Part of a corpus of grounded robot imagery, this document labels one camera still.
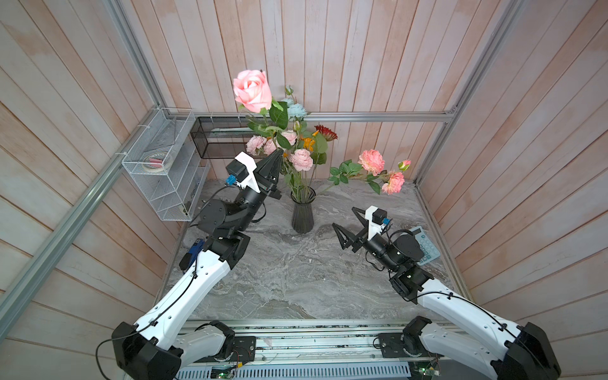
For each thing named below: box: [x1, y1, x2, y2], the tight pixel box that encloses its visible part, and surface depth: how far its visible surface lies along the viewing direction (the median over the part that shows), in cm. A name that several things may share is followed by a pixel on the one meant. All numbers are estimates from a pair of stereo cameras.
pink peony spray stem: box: [315, 148, 412, 196], surface depth 67 cm
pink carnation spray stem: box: [245, 129, 314, 191], surface depth 77 cm
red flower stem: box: [309, 125, 339, 188], surface depth 85 cm
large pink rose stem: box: [232, 69, 299, 191], surface depth 32 cm
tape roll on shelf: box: [141, 151, 170, 173], surface depth 75 cm
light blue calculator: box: [408, 225, 441, 266], surface depth 97 cm
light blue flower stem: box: [281, 84, 308, 120], surface depth 80 cm
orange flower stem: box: [301, 129, 320, 152], surface depth 85 cm
